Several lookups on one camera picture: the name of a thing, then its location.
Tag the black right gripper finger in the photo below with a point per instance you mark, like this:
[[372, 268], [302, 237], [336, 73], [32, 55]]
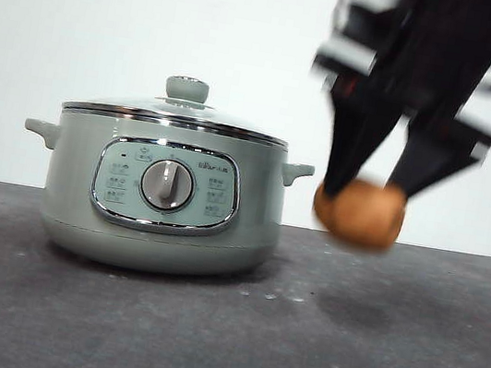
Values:
[[424, 161], [350, 140]]

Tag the brown potato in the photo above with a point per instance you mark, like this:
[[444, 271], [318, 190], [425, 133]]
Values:
[[364, 217]]

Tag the glass lid with green knob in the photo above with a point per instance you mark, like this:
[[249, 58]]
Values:
[[186, 90]]

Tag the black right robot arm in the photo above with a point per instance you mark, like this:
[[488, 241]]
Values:
[[455, 9]]

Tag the pale green electric pot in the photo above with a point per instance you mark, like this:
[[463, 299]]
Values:
[[73, 180]]

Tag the pale grey right camera box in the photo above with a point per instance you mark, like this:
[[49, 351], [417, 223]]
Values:
[[358, 17]]

